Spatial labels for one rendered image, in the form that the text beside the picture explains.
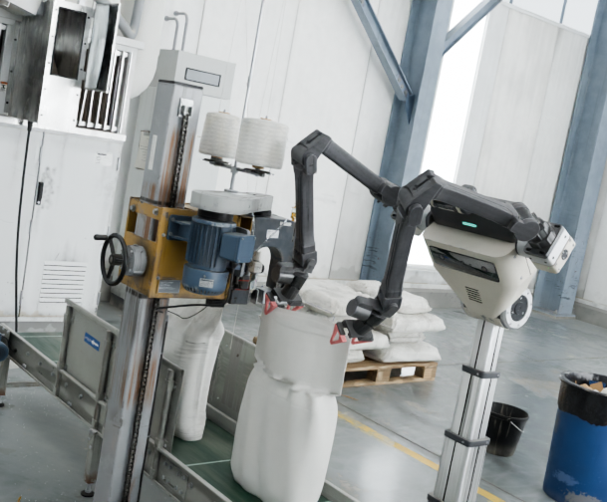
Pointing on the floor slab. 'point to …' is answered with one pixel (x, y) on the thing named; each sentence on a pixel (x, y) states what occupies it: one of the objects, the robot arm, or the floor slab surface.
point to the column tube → (135, 301)
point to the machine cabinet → (37, 186)
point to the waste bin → (591, 439)
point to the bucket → (504, 428)
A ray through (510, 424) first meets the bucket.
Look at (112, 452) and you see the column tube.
